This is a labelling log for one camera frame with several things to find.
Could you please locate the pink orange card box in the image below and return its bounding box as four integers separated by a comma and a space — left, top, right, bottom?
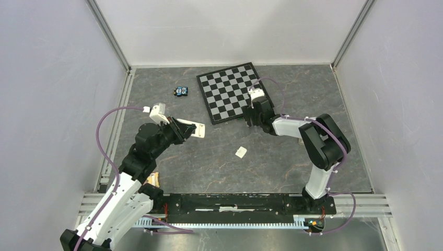
145, 172, 160, 188

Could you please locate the white battery cover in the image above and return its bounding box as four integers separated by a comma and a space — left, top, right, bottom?
235, 146, 247, 158

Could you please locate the small blue owl toy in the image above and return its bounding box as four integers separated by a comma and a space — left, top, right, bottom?
173, 86, 188, 97

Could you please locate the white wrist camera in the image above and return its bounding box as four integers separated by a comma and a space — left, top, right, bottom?
142, 102, 169, 125
248, 88, 266, 102

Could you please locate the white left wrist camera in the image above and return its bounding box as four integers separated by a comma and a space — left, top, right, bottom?
142, 102, 169, 125

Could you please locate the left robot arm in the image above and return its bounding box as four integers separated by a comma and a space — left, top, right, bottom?
60, 117, 205, 250

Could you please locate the black white checkerboard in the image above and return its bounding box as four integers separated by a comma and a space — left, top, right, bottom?
196, 62, 259, 124

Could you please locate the white cable duct strip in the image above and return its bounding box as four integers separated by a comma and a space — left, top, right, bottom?
133, 217, 324, 231

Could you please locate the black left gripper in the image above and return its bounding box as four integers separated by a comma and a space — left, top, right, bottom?
151, 115, 196, 158

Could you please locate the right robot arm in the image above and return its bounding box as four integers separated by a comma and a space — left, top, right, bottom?
241, 96, 351, 213

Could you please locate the white remote control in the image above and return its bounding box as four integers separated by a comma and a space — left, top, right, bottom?
177, 119, 206, 139

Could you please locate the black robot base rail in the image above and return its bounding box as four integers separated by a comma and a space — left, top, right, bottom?
150, 193, 337, 224

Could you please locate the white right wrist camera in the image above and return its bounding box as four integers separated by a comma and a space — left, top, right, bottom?
248, 88, 266, 102

